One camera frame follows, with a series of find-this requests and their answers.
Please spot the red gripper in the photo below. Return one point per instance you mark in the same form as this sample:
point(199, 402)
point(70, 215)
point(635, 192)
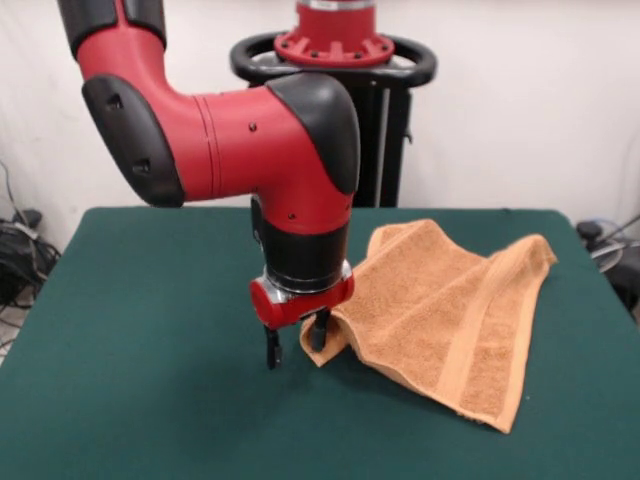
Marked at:
point(280, 312)

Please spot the orange terry towel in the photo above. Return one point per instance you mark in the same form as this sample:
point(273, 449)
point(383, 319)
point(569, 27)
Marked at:
point(425, 320)

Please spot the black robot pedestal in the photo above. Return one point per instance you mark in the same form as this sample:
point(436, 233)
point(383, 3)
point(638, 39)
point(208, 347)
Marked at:
point(370, 150)

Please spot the dark green table cloth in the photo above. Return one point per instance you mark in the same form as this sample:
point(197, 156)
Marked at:
point(125, 300)

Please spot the black power adapter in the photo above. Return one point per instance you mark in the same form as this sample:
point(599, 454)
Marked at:
point(31, 216)

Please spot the small black device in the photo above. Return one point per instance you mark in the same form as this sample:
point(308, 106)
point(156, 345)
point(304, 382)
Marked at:
point(590, 229)

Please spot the black bulky object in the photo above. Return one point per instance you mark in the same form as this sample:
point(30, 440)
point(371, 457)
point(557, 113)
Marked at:
point(627, 285)

